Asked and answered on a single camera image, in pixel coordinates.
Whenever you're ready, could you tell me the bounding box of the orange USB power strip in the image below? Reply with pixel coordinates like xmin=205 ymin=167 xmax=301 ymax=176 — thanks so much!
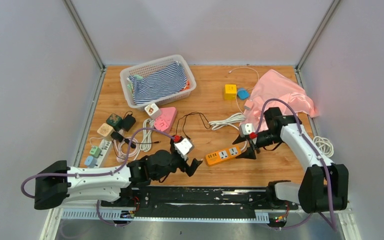
xmin=205 ymin=146 xmax=242 ymax=167

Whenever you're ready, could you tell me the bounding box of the pink USB charger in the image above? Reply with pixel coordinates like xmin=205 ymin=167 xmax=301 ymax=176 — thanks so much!
xmin=243 ymin=99 xmax=254 ymax=111

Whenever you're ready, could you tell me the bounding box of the pink triangular socket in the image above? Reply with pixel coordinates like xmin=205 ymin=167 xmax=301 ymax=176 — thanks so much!
xmin=153 ymin=107 xmax=177 ymax=134

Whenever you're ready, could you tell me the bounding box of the yellow cube socket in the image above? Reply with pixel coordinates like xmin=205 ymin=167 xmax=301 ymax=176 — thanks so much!
xmin=223 ymin=84 xmax=237 ymax=101

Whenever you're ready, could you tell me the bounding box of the white tiger cube socket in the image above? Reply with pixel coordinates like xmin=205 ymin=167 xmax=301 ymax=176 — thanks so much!
xmin=144 ymin=103 xmax=162 ymax=120

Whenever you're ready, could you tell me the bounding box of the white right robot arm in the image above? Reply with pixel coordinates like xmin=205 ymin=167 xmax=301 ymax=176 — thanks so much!
xmin=234 ymin=107 xmax=349 ymax=214

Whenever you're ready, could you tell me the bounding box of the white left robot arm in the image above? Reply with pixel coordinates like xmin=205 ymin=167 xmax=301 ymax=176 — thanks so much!
xmin=33 ymin=138 xmax=202 ymax=210

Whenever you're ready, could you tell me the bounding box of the dark green cube socket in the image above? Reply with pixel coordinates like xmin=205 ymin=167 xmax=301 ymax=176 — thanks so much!
xmin=105 ymin=113 xmax=123 ymax=132

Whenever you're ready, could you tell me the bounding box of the beige cube socket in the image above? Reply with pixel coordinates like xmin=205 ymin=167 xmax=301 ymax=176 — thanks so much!
xmin=96 ymin=122 xmax=115 ymax=141

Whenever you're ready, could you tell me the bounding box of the green plug adapter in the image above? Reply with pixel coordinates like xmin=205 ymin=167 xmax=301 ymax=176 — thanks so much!
xmin=89 ymin=145 xmax=102 ymax=159

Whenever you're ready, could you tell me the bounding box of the light blue plug adapter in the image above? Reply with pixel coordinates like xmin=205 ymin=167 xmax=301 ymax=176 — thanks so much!
xmin=84 ymin=155 xmax=97 ymax=168

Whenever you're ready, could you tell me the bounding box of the pink cloth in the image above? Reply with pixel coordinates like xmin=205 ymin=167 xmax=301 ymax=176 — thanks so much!
xmin=241 ymin=69 xmax=319 ymax=130

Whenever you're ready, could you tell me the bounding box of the black power adapter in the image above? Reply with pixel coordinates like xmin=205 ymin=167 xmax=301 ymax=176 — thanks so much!
xmin=122 ymin=113 xmax=136 ymax=132

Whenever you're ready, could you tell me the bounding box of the white power strip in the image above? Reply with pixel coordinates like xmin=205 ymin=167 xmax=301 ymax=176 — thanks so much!
xmin=96 ymin=139 xmax=113 ymax=168

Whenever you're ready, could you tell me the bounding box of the white plastic basket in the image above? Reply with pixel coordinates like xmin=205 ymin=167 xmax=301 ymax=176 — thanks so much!
xmin=119 ymin=54 xmax=197 ymax=111

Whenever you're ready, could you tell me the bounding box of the blue striped cloth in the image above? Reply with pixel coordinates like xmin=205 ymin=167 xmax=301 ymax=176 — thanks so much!
xmin=127 ymin=61 xmax=190 ymax=105

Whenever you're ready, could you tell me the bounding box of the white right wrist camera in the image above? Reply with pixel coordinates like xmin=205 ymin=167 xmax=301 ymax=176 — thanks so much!
xmin=239 ymin=123 xmax=255 ymax=138

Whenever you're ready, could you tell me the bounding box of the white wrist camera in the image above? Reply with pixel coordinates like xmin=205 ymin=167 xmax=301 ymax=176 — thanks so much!
xmin=174 ymin=138 xmax=194 ymax=158
xmin=239 ymin=123 xmax=255 ymax=138

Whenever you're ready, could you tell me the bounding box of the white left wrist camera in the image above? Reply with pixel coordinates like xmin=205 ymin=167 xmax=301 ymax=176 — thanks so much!
xmin=174 ymin=138 xmax=194 ymax=158

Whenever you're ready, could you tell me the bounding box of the white coiled power cord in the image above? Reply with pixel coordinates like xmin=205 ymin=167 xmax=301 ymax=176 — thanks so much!
xmin=208 ymin=112 xmax=249 ymax=152

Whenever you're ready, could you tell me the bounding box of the white bundled cord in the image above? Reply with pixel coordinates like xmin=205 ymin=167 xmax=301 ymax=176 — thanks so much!
xmin=138 ymin=118 xmax=156 ymax=153

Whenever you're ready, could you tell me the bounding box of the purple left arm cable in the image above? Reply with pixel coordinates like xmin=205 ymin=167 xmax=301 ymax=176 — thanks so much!
xmin=20 ymin=127 xmax=182 ymax=228

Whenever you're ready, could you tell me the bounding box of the black adapter cable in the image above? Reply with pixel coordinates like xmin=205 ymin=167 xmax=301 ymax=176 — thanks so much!
xmin=135 ymin=111 xmax=211 ymax=145

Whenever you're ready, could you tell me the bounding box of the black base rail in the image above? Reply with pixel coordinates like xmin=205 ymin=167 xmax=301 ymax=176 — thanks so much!
xmin=100 ymin=186 xmax=298 ymax=220

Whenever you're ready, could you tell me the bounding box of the white cord near yellow socket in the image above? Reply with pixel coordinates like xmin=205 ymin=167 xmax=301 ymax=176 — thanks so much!
xmin=312 ymin=135 xmax=335 ymax=159

